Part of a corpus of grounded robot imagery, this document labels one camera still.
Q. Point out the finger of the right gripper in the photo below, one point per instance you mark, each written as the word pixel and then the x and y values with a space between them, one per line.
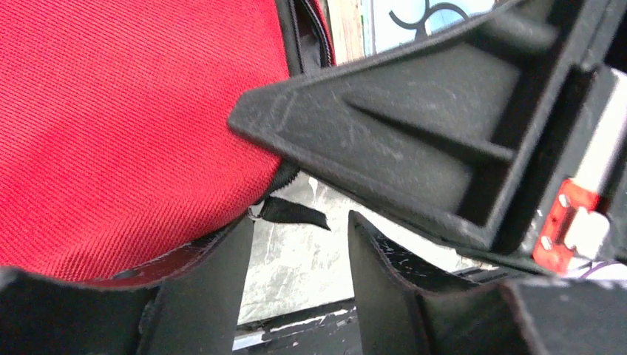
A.
pixel 434 135

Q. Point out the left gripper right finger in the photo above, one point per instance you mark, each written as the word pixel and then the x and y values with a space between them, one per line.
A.
pixel 515 314

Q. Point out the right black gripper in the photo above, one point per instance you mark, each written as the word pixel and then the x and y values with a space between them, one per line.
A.
pixel 543 133

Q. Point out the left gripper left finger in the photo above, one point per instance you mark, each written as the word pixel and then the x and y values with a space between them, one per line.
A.
pixel 184 302

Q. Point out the light blue notebook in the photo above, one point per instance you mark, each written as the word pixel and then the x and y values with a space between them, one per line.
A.
pixel 388 24

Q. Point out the red student backpack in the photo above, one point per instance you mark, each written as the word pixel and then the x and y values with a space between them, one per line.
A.
pixel 115 147

